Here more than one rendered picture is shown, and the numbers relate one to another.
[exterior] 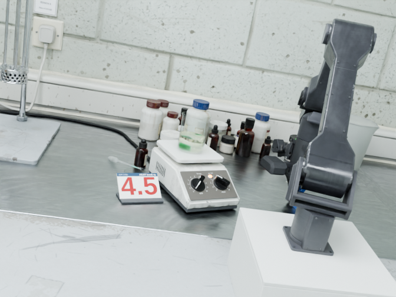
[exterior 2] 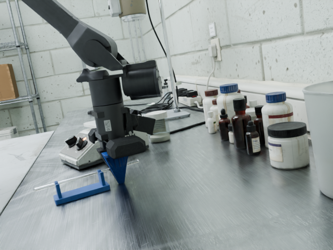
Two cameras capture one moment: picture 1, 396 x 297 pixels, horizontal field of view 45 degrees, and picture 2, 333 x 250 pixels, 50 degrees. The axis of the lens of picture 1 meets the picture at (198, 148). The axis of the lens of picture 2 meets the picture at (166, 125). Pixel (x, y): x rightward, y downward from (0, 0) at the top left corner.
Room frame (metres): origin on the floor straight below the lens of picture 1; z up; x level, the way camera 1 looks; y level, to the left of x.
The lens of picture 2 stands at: (1.14, -0.91, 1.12)
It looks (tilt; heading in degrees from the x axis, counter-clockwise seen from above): 10 degrees down; 89
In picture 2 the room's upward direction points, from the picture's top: 9 degrees counter-clockwise
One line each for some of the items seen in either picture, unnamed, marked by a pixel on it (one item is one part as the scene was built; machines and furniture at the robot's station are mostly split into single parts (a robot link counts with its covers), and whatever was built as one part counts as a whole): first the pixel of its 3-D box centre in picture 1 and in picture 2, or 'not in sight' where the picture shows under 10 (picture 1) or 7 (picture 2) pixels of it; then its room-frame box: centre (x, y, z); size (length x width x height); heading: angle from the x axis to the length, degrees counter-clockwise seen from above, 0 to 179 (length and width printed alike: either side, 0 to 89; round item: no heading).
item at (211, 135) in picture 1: (213, 138); (224, 123); (1.31, -0.04, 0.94); 0.03 x 0.03 x 0.08
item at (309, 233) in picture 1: (312, 223); not in sight; (0.66, -0.19, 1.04); 0.07 x 0.07 x 0.06; 7
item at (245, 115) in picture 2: (246, 137); (241, 122); (1.33, -0.13, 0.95); 0.04 x 0.04 x 0.11
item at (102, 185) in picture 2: not in sight; (80, 185); (0.98, -0.27, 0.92); 0.10 x 0.03 x 0.04; 22
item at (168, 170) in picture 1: (191, 172); (106, 139); (1.01, 0.00, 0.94); 0.22 x 0.13 x 0.08; 32
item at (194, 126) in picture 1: (194, 134); not in sight; (1.02, 0.02, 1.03); 0.07 x 0.06 x 0.08; 55
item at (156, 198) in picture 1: (139, 187); not in sight; (0.92, 0.10, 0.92); 0.09 x 0.06 x 0.04; 118
